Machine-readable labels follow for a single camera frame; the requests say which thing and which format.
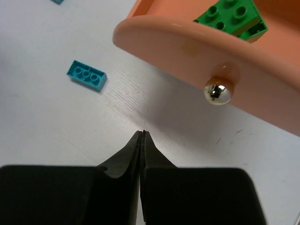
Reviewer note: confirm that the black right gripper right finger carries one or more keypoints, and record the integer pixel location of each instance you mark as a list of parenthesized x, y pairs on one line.
[(150, 157)]

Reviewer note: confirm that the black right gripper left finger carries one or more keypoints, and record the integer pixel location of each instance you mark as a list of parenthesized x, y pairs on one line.
[(118, 186)]

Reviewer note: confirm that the orange drawer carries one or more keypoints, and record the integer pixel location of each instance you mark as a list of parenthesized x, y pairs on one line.
[(265, 73)]

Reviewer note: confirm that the long green lego brick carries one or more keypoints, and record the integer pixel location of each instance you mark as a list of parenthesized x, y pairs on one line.
[(255, 32)]

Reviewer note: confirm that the small dark green lego brick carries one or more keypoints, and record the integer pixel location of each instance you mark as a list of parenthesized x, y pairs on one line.
[(231, 16)]

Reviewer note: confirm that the gold drawer knob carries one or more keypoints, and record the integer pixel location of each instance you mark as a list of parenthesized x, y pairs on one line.
[(218, 91)]

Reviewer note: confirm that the long teal lego brick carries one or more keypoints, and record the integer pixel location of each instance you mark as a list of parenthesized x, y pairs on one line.
[(87, 76)]

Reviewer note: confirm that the small teal lego brick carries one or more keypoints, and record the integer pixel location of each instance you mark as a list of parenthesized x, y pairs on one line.
[(57, 1)]

